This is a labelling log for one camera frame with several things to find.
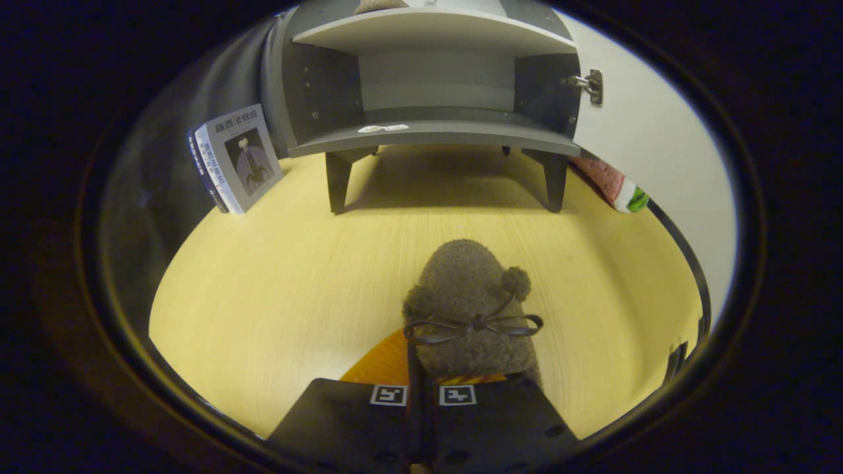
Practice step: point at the black backdrop cloth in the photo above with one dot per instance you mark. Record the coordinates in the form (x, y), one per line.
(171, 171)

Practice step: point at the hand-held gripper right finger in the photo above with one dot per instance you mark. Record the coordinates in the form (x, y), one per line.
(500, 428)

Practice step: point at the metal door hinge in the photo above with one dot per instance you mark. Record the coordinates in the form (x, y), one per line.
(589, 84)

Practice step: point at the grey picture cover book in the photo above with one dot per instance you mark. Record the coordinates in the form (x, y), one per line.
(253, 161)

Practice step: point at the grey shoe cabinet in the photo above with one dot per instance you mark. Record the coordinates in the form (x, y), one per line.
(435, 135)

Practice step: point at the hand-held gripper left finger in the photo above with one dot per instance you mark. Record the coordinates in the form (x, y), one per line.
(342, 428)

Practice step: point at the watermelon slice plush toy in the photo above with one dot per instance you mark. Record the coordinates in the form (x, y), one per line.
(616, 184)

